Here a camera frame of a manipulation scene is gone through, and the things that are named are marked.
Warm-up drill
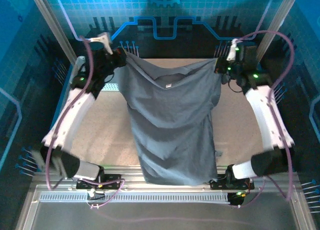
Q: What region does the aluminium frame post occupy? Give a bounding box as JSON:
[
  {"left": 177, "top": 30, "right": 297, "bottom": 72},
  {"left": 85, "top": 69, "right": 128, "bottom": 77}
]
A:
[
  {"left": 27, "top": 0, "right": 78, "bottom": 64},
  {"left": 252, "top": 0, "right": 302, "bottom": 65}
]

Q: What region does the slotted grey cable duct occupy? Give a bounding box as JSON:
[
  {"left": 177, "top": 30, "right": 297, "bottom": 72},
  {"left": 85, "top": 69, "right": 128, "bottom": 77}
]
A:
[{"left": 38, "top": 191, "right": 231, "bottom": 204}]

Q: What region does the black controller box with LEDs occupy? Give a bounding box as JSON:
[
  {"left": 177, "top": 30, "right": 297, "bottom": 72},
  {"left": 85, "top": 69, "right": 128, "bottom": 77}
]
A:
[{"left": 227, "top": 191, "right": 245, "bottom": 208}]

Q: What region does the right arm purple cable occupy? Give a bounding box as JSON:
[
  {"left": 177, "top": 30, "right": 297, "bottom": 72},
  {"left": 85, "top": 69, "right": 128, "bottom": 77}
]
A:
[{"left": 233, "top": 29, "right": 297, "bottom": 209}]

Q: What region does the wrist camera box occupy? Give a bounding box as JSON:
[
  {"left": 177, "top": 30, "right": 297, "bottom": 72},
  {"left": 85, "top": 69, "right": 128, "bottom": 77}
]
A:
[
  {"left": 226, "top": 38, "right": 240, "bottom": 61},
  {"left": 89, "top": 32, "right": 113, "bottom": 55}
]

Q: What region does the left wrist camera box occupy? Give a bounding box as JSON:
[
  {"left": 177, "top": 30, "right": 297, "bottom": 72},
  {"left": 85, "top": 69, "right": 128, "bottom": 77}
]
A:
[{"left": 89, "top": 32, "right": 113, "bottom": 55}]

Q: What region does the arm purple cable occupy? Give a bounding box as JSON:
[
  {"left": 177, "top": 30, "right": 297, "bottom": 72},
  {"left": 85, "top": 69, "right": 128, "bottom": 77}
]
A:
[
  {"left": 45, "top": 35, "right": 126, "bottom": 210},
  {"left": 233, "top": 29, "right": 297, "bottom": 209}
]

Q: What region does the blue table edge strip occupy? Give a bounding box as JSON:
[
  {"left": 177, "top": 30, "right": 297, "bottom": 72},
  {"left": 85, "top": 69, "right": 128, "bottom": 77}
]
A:
[{"left": 36, "top": 63, "right": 75, "bottom": 172}]

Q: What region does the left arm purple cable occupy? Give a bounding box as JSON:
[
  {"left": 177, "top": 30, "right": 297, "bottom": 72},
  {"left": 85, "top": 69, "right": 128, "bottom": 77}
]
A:
[{"left": 45, "top": 35, "right": 126, "bottom": 210}]

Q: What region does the white perforated plastic basket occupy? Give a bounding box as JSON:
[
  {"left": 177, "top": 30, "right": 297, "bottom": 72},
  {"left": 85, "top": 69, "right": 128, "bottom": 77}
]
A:
[{"left": 72, "top": 55, "right": 120, "bottom": 92}]

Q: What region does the grey t-shirt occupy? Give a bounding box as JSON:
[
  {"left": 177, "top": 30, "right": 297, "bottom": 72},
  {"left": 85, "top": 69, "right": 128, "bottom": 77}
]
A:
[{"left": 116, "top": 51, "right": 223, "bottom": 186}]

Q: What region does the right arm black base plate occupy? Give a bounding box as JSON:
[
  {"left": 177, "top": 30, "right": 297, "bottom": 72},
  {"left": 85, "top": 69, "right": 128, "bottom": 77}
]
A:
[{"left": 208, "top": 173, "right": 255, "bottom": 191}]

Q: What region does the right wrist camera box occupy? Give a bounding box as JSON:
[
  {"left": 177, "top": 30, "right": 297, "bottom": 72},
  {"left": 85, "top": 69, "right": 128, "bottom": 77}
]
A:
[{"left": 226, "top": 38, "right": 240, "bottom": 61}]

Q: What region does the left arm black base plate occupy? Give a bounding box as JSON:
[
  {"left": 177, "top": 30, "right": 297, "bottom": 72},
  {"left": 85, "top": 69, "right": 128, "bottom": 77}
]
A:
[{"left": 75, "top": 173, "right": 123, "bottom": 191}]

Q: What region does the aluminium frame rail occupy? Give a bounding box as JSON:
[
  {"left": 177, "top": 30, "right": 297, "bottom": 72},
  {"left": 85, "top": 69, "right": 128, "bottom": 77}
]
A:
[{"left": 32, "top": 164, "right": 301, "bottom": 193}]

